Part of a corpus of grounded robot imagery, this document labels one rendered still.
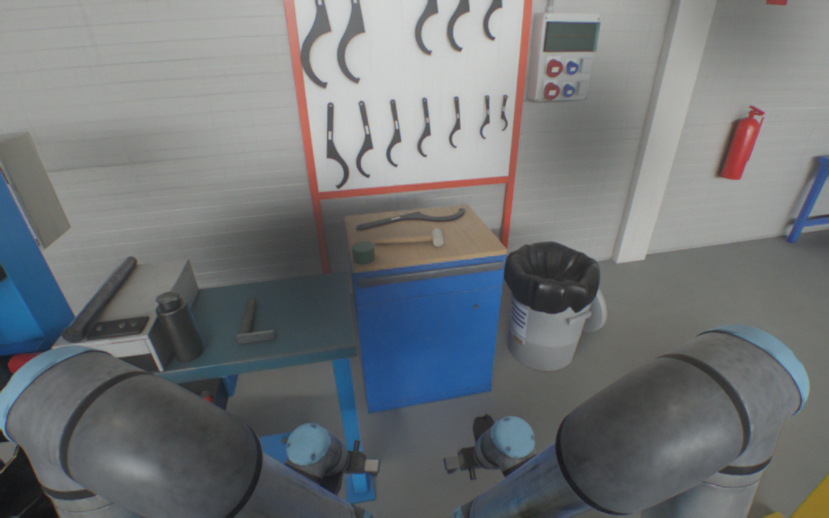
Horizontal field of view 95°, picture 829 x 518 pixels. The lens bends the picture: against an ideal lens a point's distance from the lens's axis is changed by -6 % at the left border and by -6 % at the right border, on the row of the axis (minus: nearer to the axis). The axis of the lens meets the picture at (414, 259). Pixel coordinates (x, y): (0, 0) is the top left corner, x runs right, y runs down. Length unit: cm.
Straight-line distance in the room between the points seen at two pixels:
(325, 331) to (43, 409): 85
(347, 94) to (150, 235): 163
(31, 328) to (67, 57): 179
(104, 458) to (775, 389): 63
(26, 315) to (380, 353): 136
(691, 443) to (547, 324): 201
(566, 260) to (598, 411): 218
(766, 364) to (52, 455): 69
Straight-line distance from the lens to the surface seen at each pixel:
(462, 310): 203
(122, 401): 46
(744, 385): 50
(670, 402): 45
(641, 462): 45
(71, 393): 50
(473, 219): 220
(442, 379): 231
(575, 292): 230
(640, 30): 346
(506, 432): 98
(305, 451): 98
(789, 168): 507
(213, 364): 125
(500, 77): 292
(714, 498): 60
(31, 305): 161
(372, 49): 270
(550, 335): 248
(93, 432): 46
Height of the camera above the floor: 185
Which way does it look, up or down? 30 degrees down
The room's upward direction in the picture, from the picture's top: 1 degrees counter-clockwise
